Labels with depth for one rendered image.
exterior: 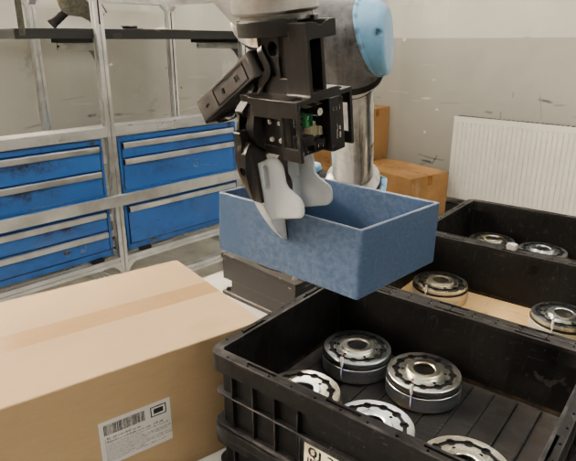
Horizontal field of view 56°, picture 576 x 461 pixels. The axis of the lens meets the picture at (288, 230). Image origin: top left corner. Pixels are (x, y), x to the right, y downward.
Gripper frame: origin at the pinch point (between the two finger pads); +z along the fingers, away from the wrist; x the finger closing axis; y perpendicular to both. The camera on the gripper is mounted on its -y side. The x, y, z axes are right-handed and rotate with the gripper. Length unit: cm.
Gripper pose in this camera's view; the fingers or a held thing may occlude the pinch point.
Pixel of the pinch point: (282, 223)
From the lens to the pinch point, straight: 56.8
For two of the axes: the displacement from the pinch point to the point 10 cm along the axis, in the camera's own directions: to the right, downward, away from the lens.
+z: 0.9, 9.0, 4.2
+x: 7.1, -3.5, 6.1
